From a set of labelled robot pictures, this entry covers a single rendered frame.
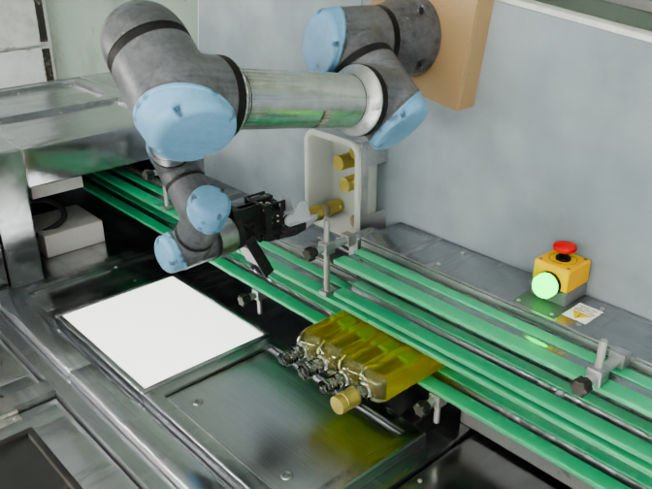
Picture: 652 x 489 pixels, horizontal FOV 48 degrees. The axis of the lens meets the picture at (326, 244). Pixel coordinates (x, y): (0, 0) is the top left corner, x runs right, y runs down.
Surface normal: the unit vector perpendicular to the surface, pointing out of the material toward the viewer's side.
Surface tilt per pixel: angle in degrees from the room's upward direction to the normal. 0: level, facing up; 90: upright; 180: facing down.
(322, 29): 12
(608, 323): 90
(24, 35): 90
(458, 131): 0
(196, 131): 78
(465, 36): 4
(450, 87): 4
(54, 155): 90
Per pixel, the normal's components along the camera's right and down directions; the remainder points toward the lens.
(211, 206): 0.42, -0.51
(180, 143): 0.37, 0.84
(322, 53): -0.84, 0.12
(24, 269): 0.67, 0.31
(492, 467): -0.01, -0.90
